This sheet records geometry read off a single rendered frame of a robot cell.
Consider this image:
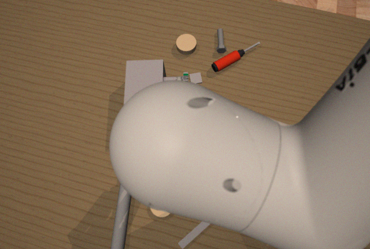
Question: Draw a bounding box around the grey hex bolt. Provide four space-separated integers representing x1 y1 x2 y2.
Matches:
216 28 227 53

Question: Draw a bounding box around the grey flat bar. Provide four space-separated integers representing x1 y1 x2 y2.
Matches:
178 221 210 249

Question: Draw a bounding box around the grey metal rod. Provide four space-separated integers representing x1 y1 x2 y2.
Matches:
110 184 131 249

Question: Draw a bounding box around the red screwdriver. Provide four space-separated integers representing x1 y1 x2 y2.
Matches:
212 42 260 72

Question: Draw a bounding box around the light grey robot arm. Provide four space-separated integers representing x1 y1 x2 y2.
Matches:
109 38 370 249

